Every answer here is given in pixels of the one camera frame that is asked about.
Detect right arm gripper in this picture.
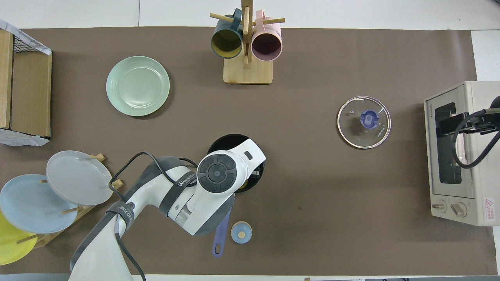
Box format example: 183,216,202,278
439,109,500,136

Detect glass lid purple knob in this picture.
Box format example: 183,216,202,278
337,96,391,149

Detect mint green plate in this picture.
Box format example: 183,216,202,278
106,56,171,117

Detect grey plate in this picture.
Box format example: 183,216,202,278
46,150,114,206

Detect wooden plate rack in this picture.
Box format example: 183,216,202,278
16,153,124,249

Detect light blue plate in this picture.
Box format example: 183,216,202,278
0,174,79,234

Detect yellow plate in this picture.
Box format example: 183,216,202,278
0,211,38,266

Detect beige toaster oven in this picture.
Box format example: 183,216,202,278
424,81,500,227

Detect brown paper table mat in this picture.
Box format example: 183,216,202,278
0,27,497,276

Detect wooden mug tree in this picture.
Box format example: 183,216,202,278
210,0,286,85

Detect pink ribbed mug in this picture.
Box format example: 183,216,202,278
251,10,282,62

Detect dark blue mug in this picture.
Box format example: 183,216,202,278
211,9,244,59

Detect wooden two-tier shelf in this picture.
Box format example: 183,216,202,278
0,29,52,138

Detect wooden box with mesh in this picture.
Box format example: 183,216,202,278
0,19,52,147

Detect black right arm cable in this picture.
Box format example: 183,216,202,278
452,110,500,169

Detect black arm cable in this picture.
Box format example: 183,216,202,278
452,110,500,169
109,151,198,281

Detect toaster oven door handle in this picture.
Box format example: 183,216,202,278
454,134,468,165

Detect black saucepan purple handle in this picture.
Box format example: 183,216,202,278
207,134,266,258

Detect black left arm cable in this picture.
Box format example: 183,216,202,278
109,151,198,281

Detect black wire basket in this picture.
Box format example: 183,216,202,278
13,33,44,53

